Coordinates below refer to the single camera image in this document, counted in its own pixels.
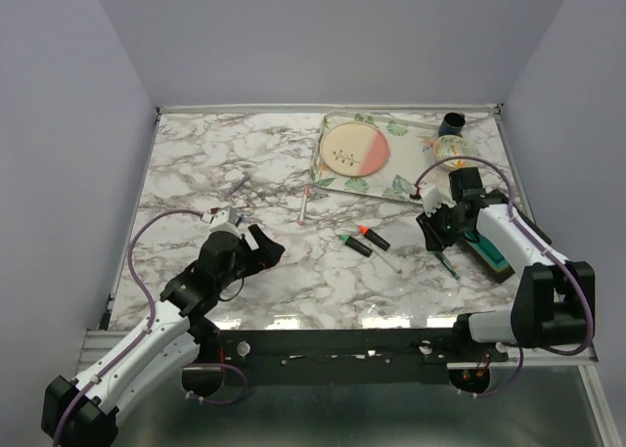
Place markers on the floral ceramic bowl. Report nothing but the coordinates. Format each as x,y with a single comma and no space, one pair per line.
452,146

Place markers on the floral rectangular tray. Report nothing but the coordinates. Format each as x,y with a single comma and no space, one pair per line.
411,152

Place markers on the purple pen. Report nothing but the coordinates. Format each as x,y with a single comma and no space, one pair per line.
237,186

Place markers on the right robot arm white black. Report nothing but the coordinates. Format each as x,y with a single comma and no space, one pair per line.
554,303

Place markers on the orange highlighter black body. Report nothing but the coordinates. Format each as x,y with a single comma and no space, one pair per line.
372,236

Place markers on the green highlighter black body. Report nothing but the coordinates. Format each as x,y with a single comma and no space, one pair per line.
356,245

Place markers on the teal acrylic marker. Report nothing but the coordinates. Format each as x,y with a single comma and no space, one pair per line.
447,264

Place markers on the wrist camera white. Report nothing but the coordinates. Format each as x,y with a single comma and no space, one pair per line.
433,197
223,220

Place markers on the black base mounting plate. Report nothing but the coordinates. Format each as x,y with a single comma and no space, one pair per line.
321,357

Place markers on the pink white pen centre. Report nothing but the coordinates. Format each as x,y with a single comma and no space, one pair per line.
302,210

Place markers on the pink capped white pen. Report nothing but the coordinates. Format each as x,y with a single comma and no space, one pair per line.
390,262

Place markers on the dark blue cup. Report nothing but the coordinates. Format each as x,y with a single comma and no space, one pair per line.
452,124

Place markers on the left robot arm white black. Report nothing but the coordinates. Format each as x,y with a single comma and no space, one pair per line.
89,409

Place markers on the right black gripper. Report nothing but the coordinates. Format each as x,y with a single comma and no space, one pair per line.
434,240

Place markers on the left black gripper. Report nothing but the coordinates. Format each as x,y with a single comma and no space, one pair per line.
265,256

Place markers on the cream and pink plate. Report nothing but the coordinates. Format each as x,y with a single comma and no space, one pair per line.
354,149

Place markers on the dark framed teal tray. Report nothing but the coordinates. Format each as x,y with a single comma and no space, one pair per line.
491,260

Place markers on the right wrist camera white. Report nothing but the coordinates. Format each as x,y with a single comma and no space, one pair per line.
433,197

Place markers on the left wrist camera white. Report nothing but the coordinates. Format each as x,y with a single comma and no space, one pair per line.
223,220

